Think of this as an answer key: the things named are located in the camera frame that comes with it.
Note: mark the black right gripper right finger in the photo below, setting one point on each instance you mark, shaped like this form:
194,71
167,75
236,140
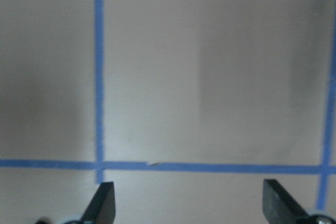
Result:
279,207

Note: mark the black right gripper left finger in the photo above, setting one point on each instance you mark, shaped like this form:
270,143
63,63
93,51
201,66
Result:
101,209

